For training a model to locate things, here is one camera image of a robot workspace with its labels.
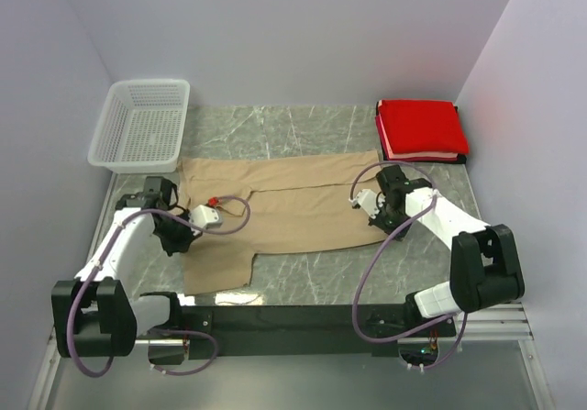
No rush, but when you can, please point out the beige t-shirt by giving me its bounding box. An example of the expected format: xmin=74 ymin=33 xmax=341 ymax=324
xmin=178 ymin=150 xmax=385 ymax=295

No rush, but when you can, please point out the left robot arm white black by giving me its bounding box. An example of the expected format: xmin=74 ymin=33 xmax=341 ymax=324
xmin=51 ymin=176 xmax=195 ymax=358

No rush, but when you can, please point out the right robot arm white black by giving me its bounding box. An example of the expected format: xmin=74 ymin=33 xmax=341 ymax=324
xmin=352 ymin=165 xmax=526 ymax=336

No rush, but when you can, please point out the folded red t-shirt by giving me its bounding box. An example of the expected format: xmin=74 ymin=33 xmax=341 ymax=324
xmin=375 ymin=99 xmax=470 ymax=163

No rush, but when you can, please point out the white plastic basket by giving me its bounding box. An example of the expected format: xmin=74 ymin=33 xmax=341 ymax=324
xmin=87 ymin=79 xmax=191 ymax=174

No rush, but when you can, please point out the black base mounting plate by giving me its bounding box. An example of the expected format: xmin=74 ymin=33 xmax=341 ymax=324
xmin=127 ymin=305 xmax=460 ymax=371

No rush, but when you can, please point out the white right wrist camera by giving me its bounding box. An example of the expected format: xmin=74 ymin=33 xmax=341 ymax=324
xmin=349 ymin=189 xmax=380 ymax=218

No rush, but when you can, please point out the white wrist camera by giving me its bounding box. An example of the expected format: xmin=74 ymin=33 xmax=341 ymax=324
xmin=188 ymin=197 xmax=223 ymax=230
xmin=349 ymin=189 xmax=380 ymax=218

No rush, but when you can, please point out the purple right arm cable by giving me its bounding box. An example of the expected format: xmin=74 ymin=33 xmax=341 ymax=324
xmin=349 ymin=161 xmax=469 ymax=371

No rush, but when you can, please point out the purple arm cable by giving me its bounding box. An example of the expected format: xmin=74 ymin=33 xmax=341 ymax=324
xmin=349 ymin=161 xmax=469 ymax=371
xmin=67 ymin=194 xmax=251 ymax=377

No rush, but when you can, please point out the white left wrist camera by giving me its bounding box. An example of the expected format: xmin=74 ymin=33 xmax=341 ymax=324
xmin=188 ymin=197 xmax=223 ymax=230

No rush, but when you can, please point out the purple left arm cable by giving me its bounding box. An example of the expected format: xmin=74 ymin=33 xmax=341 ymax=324
xmin=67 ymin=194 xmax=251 ymax=377

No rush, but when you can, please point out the aluminium frame rail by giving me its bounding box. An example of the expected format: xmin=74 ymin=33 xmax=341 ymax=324
xmin=45 ymin=304 xmax=536 ymax=347

